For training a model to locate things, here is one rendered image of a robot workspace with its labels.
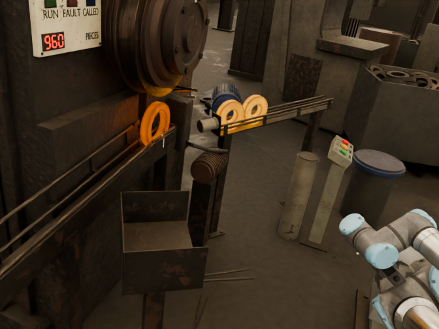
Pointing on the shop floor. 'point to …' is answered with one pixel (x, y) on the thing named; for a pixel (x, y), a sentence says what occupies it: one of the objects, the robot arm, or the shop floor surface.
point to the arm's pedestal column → (362, 310)
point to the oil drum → (388, 37)
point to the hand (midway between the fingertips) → (400, 286)
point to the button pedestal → (327, 198)
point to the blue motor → (220, 96)
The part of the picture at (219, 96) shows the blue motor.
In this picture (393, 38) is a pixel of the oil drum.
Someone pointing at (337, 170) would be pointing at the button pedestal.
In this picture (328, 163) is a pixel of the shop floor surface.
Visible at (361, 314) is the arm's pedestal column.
